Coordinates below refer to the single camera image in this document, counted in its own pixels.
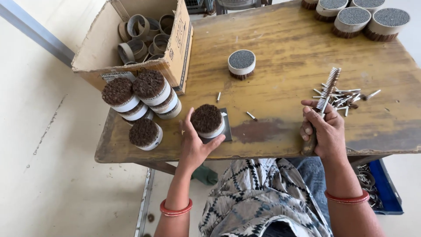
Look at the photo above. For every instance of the blue denim garment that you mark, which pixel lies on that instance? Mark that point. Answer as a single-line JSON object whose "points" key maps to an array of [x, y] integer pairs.
{"points": [[312, 177]]}

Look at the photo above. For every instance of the pile of cardboard rings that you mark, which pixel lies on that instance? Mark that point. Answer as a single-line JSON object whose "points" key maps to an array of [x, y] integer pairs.
{"points": [[138, 36]]}

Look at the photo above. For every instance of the grey metal beam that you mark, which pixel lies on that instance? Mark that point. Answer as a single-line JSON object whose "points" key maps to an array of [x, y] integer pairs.
{"points": [[36, 29]]}

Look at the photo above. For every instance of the single brown bristle brush head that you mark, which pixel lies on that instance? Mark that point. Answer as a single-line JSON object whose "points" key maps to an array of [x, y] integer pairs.
{"points": [[207, 118]]}

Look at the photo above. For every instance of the blue crate of metal parts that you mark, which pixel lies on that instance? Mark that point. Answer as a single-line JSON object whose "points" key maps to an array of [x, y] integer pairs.
{"points": [[388, 187]]}

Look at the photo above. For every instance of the patterned black white garment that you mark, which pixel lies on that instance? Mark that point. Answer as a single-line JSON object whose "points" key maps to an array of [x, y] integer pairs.
{"points": [[250, 197]]}

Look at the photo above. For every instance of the cardboard box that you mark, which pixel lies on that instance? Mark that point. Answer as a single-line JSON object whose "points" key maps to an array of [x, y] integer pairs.
{"points": [[98, 39]]}

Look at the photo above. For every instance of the person's left hand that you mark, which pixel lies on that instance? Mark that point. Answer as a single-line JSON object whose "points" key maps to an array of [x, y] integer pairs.
{"points": [[192, 148]]}

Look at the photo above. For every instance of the stack of brown bristle bundles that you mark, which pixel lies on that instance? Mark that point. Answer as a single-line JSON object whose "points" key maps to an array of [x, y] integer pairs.
{"points": [[148, 85]]}

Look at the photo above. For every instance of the metal frame furniture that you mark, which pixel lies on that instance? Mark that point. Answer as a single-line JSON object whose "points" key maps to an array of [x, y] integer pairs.
{"points": [[230, 5]]}

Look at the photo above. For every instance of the dark square plate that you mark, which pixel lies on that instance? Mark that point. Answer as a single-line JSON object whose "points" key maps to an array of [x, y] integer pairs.
{"points": [[227, 133]]}

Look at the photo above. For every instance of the loose metal pin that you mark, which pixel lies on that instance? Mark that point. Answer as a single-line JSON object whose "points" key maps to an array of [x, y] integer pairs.
{"points": [[218, 96], [251, 116]]}

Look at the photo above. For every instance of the person's right hand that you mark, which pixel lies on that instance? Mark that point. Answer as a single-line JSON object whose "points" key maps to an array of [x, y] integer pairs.
{"points": [[329, 131]]}

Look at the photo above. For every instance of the red bangle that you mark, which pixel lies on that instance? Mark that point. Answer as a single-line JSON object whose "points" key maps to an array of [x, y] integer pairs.
{"points": [[176, 210], [347, 199]]}

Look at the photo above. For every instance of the pile of metal pins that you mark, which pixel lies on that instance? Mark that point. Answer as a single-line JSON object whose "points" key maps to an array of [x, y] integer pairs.
{"points": [[343, 98]]}

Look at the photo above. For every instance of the green cloth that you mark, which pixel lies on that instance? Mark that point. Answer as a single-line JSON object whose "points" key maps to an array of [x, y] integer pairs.
{"points": [[205, 174]]}

